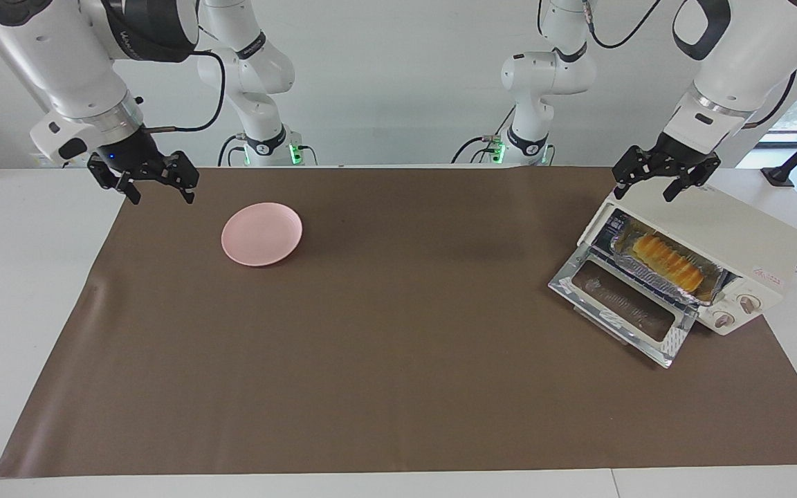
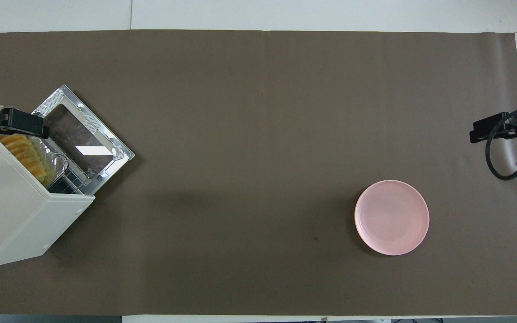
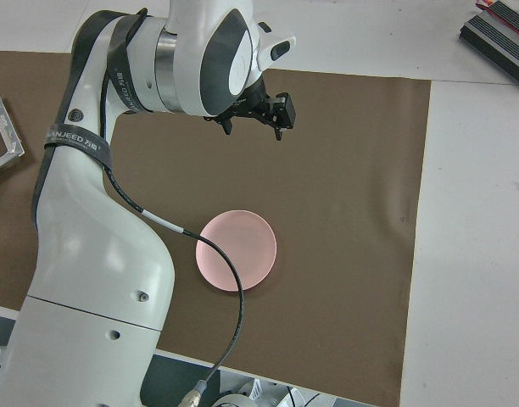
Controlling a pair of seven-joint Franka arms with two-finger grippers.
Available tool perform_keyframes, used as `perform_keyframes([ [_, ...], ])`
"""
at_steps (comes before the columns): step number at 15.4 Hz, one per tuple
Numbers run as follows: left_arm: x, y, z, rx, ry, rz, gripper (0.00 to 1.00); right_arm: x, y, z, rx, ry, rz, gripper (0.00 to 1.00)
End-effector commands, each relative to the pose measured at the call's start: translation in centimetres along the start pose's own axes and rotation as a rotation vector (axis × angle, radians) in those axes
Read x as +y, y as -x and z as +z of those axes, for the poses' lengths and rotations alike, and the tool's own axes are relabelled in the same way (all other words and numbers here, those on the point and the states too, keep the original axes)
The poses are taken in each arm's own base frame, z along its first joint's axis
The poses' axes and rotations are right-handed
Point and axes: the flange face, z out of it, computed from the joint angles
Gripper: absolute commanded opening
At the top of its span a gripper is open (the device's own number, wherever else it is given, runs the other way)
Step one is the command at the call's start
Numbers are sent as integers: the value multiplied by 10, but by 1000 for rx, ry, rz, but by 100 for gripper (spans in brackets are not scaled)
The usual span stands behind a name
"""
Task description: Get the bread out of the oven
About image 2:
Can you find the glass and metal oven door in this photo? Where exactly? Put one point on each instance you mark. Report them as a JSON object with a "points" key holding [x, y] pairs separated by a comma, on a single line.
{"points": [[79, 134]]}

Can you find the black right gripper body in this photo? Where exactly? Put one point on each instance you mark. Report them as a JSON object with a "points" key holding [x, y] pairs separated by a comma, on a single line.
{"points": [[512, 128]]}

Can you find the pink round plate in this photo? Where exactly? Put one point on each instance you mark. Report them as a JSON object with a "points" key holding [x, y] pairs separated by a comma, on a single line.
{"points": [[392, 217]]}

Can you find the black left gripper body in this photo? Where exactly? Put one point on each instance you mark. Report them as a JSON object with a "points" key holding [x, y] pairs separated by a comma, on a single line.
{"points": [[25, 123]]}

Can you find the white toaster oven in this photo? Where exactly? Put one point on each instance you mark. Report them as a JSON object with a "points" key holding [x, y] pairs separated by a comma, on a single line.
{"points": [[7, 211]]}

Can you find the aluminium foil tray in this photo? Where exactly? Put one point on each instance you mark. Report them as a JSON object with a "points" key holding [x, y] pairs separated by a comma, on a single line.
{"points": [[56, 162]]}

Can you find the brown paper table mat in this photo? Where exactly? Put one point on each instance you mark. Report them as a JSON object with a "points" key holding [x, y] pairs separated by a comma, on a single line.
{"points": [[240, 134]]}

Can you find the golden sliced bread loaf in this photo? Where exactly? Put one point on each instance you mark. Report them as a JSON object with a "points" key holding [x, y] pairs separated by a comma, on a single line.
{"points": [[23, 152]]}

